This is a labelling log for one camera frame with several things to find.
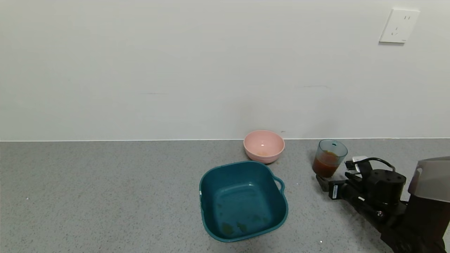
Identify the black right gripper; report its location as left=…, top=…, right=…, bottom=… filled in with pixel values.
left=315, top=174, right=367, bottom=205

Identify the red-brown liquid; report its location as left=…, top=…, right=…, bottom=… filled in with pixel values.
left=313, top=151, right=341, bottom=178

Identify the ribbed translucent blue cup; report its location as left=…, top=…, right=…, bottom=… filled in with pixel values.
left=313, top=139, right=348, bottom=178

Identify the pink bowl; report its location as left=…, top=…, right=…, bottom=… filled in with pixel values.
left=244, top=130, right=285, bottom=164

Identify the teal square plastic basin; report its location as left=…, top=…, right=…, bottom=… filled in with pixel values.
left=199, top=161, right=289, bottom=242

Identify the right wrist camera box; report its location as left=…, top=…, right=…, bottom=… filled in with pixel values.
left=345, top=156, right=370, bottom=180

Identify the black camera cable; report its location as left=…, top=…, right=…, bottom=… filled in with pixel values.
left=357, top=157, right=396, bottom=173

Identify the white wall power outlet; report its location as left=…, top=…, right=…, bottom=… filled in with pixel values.
left=379, top=9, right=420, bottom=44

